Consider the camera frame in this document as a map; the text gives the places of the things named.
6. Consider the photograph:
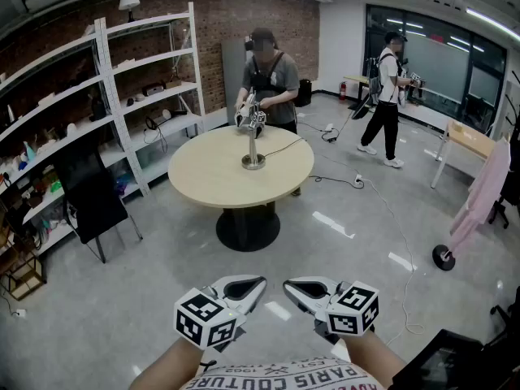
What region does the white floor cable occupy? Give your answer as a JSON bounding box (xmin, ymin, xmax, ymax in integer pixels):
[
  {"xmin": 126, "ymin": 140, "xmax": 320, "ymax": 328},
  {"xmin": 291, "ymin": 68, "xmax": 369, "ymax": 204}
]
[{"xmin": 359, "ymin": 176, "xmax": 426, "ymax": 347}]

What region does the person's left forearm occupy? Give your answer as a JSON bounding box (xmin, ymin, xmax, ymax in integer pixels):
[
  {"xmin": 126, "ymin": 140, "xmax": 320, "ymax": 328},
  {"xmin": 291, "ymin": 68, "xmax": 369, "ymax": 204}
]
[{"xmin": 128, "ymin": 337, "xmax": 204, "ymax": 390}]

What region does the silver desk lamp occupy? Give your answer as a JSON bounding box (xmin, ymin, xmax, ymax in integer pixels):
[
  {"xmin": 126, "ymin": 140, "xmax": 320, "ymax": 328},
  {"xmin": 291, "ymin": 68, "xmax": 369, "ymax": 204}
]
[{"xmin": 240, "ymin": 107, "xmax": 268, "ymax": 171}]

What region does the person's white printed shirt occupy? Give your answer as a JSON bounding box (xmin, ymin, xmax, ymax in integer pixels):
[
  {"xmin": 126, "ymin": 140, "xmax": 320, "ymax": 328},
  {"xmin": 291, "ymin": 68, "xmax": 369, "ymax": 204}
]
[{"xmin": 178, "ymin": 355, "xmax": 391, "ymax": 390}]

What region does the black vase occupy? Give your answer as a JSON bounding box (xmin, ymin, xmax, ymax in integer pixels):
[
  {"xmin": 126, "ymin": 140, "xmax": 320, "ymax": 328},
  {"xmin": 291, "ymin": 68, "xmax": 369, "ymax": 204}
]
[{"xmin": 89, "ymin": 93, "xmax": 107, "ymax": 122}]

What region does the round wooden table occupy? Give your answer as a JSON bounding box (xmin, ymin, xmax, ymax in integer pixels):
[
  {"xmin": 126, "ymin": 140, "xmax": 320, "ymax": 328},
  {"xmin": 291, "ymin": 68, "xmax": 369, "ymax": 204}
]
[{"xmin": 167, "ymin": 124, "xmax": 316, "ymax": 254}]

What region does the black floor speaker box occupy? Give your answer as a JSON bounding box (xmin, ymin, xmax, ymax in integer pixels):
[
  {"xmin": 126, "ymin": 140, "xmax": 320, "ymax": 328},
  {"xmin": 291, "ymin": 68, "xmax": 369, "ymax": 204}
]
[{"xmin": 294, "ymin": 78, "xmax": 313, "ymax": 108}]

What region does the black office chair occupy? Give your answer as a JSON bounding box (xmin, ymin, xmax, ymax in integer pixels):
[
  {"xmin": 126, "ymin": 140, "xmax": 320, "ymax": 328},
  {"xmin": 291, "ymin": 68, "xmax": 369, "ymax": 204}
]
[{"xmin": 52, "ymin": 138, "xmax": 144, "ymax": 264}]

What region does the thin black looped cable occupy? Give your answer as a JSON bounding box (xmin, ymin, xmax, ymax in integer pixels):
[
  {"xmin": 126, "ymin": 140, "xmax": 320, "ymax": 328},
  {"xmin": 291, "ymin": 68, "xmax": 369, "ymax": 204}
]
[{"xmin": 144, "ymin": 115, "xmax": 168, "ymax": 154}]

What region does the grey refrigerator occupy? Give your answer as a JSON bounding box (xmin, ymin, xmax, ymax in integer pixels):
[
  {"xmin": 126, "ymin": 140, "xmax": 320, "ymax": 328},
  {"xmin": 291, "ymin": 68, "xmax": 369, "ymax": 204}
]
[{"xmin": 221, "ymin": 41, "xmax": 249, "ymax": 97}]

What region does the black swivel chair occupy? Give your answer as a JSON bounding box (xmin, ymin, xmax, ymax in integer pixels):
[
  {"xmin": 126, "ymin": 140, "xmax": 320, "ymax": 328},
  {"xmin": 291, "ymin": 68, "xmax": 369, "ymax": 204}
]
[{"xmin": 488, "ymin": 168, "xmax": 520, "ymax": 230}]

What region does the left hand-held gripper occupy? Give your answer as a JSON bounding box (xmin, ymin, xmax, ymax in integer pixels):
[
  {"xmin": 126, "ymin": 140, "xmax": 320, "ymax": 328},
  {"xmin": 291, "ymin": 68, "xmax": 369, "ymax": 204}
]
[{"xmin": 173, "ymin": 275, "xmax": 268, "ymax": 353}]

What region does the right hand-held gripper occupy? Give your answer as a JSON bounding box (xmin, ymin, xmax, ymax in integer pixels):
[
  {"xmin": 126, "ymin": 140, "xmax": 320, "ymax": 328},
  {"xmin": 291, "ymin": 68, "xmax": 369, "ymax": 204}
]
[{"xmin": 283, "ymin": 276, "xmax": 381, "ymax": 345}]

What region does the pink garment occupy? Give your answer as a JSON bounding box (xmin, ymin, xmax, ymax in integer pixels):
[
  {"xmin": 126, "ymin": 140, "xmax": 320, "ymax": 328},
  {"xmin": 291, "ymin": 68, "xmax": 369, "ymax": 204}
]
[{"xmin": 448, "ymin": 136, "xmax": 512, "ymax": 259}]

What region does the ceiling tube light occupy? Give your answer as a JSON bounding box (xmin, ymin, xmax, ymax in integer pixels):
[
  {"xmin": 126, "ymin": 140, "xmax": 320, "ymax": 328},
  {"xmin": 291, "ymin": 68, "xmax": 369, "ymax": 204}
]
[{"xmin": 466, "ymin": 6, "xmax": 520, "ymax": 40}]

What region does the person's right forearm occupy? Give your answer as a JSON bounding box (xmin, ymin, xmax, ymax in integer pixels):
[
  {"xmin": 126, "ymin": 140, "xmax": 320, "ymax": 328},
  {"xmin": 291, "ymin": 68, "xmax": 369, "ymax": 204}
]
[{"xmin": 343, "ymin": 331, "xmax": 407, "ymax": 390}]

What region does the black chest-mounted screen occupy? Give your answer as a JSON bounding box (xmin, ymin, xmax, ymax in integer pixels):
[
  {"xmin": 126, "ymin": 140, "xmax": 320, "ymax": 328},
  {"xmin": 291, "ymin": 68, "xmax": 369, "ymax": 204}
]
[{"xmin": 389, "ymin": 328, "xmax": 487, "ymax": 390}]

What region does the black lamp with white shade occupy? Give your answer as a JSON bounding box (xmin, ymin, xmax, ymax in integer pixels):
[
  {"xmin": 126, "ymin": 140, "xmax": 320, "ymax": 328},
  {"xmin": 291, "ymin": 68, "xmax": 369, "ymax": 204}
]
[{"xmin": 145, "ymin": 110, "xmax": 188, "ymax": 132}]

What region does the black coat rack base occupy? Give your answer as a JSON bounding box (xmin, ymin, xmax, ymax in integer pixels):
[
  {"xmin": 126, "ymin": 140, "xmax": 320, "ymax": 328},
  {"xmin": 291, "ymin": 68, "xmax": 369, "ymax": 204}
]
[{"xmin": 431, "ymin": 244, "xmax": 457, "ymax": 271}]

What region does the gold wire frame box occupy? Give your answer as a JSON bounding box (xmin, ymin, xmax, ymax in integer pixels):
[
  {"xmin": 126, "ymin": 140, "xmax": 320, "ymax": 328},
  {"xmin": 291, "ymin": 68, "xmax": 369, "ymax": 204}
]
[{"xmin": 0, "ymin": 253, "xmax": 46, "ymax": 302}]

